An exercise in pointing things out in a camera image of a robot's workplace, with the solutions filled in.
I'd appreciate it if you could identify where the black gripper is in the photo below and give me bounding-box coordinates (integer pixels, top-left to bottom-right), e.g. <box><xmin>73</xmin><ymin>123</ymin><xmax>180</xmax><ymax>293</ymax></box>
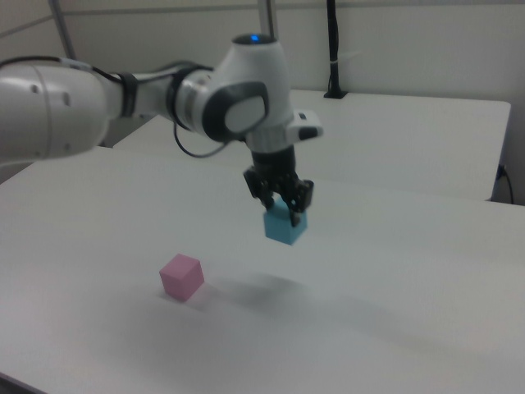
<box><xmin>243</xmin><ymin>146</ymin><xmax>316</xmax><ymax>229</ymax></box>

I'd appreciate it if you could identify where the blue cube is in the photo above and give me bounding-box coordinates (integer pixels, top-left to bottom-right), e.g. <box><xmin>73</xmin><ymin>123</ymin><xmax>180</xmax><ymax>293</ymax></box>
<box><xmin>262</xmin><ymin>198</ymin><xmax>308</xmax><ymax>246</ymax></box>

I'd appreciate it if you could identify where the pink cube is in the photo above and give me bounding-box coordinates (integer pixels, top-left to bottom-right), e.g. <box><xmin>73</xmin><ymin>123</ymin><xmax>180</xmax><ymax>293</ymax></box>
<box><xmin>158</xmin><ymin>253</ymin><xmax>205</xmax><ymax>304</ymax></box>

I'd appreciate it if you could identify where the black pole with base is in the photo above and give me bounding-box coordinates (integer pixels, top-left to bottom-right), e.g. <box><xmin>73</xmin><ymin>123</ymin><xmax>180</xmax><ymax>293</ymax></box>
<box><xmin>323</xmin><ymin>0</ymin><xmax>349</xmax><ymax>100</ymax></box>

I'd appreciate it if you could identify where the grey metal frame post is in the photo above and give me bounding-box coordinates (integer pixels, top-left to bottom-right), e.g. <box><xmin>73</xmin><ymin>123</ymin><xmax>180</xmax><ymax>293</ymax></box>
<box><xmin>263</xmin><ymin>0</ymin><xmax>276</xmax><ymax>40</ymax></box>
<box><xmin>48</xmin><ymin>0</ymin><xmax>78</xmax><ymax>61</ymax></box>

